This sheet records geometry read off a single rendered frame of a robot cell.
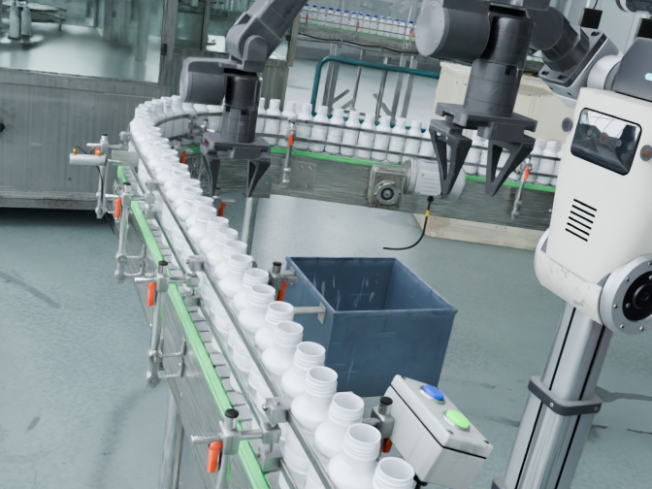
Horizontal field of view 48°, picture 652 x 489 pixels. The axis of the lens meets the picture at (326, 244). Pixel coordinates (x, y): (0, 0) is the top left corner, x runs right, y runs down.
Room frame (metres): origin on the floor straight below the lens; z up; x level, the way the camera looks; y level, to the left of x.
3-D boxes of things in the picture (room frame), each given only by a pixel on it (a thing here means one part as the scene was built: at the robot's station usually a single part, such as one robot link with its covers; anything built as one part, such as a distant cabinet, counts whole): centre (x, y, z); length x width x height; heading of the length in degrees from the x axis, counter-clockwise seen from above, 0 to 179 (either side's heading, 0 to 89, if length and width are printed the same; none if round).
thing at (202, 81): (1.17, 0.21, 1.44); 0.12 x 0.09 x 0.12; 116
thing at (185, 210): (1.40, 0.28, 1.08); 0.06 x 0.06 x 0.17
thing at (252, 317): (0.98, 0.08, 1.08); 0.06 x 0.06 x 0.17
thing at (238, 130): (1.19, 0.17, 1.35); 0.10 x 0.07 x 0.07; 115
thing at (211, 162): (1.18, 0.19, 1.28); 0.07 x 0.07 x 0.09; 25
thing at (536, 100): (5.42, -1.20, 0.59); 1.10 x 0.62 x 1.18; 97
